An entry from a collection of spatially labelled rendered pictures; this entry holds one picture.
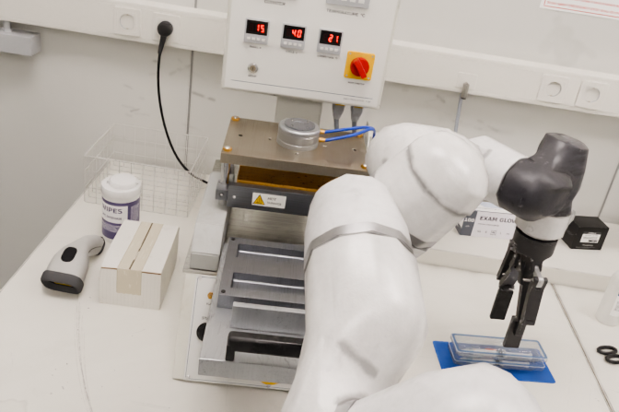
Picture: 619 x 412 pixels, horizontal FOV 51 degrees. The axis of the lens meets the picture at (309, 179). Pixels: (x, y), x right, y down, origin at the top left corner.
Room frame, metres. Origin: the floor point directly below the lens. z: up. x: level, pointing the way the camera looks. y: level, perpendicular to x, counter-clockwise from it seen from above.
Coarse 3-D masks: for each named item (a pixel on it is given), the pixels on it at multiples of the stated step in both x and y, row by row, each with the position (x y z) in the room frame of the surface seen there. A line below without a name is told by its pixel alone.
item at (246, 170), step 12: (240, 168) 1.09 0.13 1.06; (252, 168) 1.09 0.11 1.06; (264, 168) 1.10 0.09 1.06; (240, 180) 1.04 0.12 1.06; (252, 180) 1.04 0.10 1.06; (264, 180) 1.05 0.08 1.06; (276, 180) 1.06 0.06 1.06; (288, 180) 1.07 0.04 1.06; (300, 180) 1.08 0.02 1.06; (312, 180) 1.08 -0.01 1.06; (324, 180) 1.09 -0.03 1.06
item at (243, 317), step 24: (216, 288) 0.83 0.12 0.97; (216, 312) 0.77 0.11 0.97; (240, 312) 0.74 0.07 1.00; (264, 312) 0.74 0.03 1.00; (288, 312) 0.75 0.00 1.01; (216, 336) 0.72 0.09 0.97; (216, 360) 0.67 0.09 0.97; (240, 360) 0.68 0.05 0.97; (264, 360) 0.68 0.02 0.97; (288, 360) 0.69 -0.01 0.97
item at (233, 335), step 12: (228, 336) 0.68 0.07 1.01; (240, 336) 0.68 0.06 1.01; (252, 336) 0.68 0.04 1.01; (264, 336) 0.68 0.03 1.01; (276, 336) 0.69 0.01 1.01; (288, 336) 0.69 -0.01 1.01; (228, 348) 0.67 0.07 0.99; (240, 348) 0.67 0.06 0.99; (252, 348) 0.67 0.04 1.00; (264, 348) 0.67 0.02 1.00; (276, 348) 0.67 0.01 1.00; (288, 348) 0.68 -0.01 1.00; (300, 348) 0.68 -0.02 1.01; (228, 360) 0.67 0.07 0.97
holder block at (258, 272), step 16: (240, 240) 0.94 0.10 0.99; (256, 240) 0.95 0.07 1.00; (240, 256) 0.91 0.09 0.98; (256, 256) 0.92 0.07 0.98; (272, 256) 0.93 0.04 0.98; (288, 256) 0.93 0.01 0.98; (224, 272) 0.84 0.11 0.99; (240, 272) 0.84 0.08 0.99; (256, 272) 0.85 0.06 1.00; (272, 272) 0.86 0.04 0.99; (288, 272) 0.87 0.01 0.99; (224, 288) 0.80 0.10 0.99; (240, 288) 0.82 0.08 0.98; (256, 288) 0.83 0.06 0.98; (272, 288) 0.83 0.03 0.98; (288, 288) 0.84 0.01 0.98; (304, 288) 0.85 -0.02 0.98; (224, 304) 0.78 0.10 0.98; (272, 304) 0.79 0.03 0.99; (288, 304) 0.79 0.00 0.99; (304, 304) 0.79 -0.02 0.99
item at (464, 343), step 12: (456, 336) 1.03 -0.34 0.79; (468, 336) 1.04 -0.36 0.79; (480, 336) 1.04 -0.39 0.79; (492, 336) 1.05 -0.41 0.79; (468, 348) 1.00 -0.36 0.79; (480, 348) 1.00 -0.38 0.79; (492, 348) 1.01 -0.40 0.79; (504, 348) 1.02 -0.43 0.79; (516, 348) 1.02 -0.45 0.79; (528, 348) 1.03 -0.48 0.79; (540, 348) 1.03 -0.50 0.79
